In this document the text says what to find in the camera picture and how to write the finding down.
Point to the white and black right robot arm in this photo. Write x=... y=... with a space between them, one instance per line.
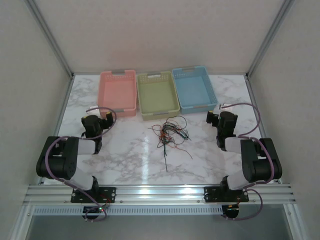
x=260 y=165

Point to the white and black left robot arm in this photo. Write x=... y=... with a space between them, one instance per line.
x=60 y=160

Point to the blue plastic basket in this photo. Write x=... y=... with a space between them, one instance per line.
x=190 y=110

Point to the pink plastic basket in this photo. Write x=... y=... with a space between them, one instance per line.
x=117 y=95

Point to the green plastic basket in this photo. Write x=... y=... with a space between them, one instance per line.
x=160 y=100

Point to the black controller board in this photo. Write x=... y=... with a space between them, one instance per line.
x=231 y=212
x=93 y=210

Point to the aluminium side rail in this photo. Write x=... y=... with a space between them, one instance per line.
x=250 y=87
x=69 y=85

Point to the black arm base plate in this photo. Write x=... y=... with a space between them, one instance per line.
x=212 y=196
x=107 y=197

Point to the aluminium mounting rail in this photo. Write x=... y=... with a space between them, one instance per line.
x=160 y=195

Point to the aluminium frame post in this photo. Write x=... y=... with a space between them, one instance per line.
x=269 y=37
x=51 y=37

